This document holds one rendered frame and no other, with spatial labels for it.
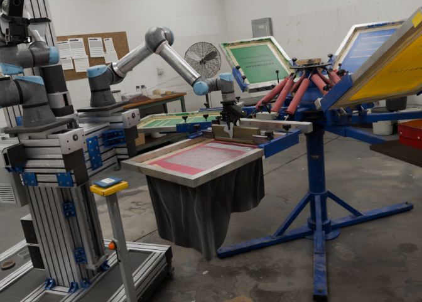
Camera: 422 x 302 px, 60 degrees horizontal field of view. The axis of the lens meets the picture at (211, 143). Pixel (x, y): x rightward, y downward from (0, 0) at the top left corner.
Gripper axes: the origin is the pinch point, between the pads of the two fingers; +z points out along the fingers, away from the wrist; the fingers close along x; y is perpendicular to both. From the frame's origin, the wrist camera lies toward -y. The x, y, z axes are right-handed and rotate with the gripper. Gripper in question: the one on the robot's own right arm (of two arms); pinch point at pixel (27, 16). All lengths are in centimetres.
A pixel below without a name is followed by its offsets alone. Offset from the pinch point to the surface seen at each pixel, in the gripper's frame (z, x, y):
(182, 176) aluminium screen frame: 7, -55, 62
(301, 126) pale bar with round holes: 13, -135, 47
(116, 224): -25, -39, 88
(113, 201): -25, -38, 76
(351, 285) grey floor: 32, -164, 147
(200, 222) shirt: 4, -68, 87
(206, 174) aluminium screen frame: 14, -63, 61
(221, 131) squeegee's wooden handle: -26, -111, 51
